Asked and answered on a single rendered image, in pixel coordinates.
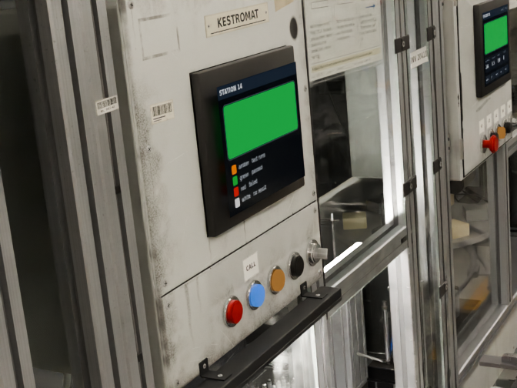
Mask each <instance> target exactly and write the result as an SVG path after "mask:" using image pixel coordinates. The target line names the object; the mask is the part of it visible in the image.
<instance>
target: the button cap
mask: <svg viewBox="0 0 517 388"><path fill-rule="evenodd" d="M264 299H265V289H264V287H263V285H261V284H255V285H254V286H253V288H252V291H251V303H252V305H253V306H256V307H260V306H261V305H262V304H263V302H264Z"/></svg>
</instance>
